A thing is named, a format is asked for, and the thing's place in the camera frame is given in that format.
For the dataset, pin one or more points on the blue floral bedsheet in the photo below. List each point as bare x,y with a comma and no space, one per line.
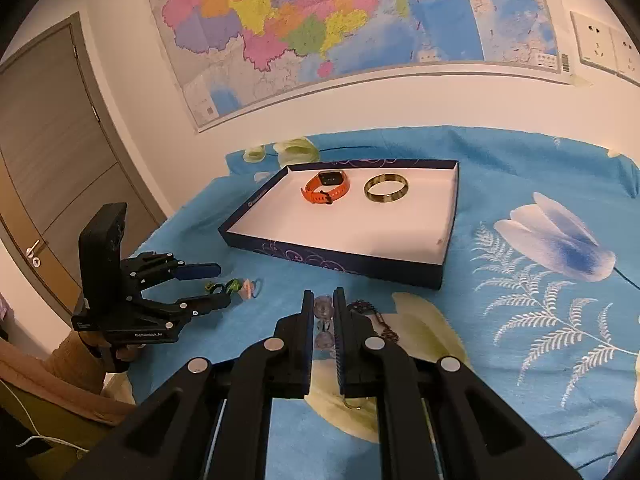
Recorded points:
500,320

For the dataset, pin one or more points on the white wall socket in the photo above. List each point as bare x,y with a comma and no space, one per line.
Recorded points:
594,40
629,55

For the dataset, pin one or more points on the grey wooden door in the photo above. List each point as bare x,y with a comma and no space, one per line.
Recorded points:
55,130

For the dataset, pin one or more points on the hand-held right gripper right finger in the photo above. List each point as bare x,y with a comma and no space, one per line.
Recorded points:
345,350

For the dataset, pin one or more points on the person's left hand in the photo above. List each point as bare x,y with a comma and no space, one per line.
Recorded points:
126,353

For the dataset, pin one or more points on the person's left forearm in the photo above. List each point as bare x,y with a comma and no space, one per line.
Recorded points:
70,375

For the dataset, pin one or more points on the colourful wall map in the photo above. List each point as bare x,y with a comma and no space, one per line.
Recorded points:
300,20

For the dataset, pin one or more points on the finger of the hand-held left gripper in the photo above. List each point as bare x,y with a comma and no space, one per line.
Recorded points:
197,270
210,302

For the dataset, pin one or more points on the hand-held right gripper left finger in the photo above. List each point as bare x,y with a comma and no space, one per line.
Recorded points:
300,350

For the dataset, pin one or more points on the dark blue shallow box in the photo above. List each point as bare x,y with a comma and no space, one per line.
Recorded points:
350,230

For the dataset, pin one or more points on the gold bangle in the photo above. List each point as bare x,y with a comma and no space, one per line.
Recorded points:
370,195

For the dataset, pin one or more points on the orange smart watch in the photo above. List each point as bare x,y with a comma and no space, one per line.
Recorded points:
327,191

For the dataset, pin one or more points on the dark olive cloth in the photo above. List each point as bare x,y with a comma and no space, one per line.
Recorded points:
55,460

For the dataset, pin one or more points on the blue wall map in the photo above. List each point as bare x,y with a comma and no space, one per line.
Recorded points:
515,15

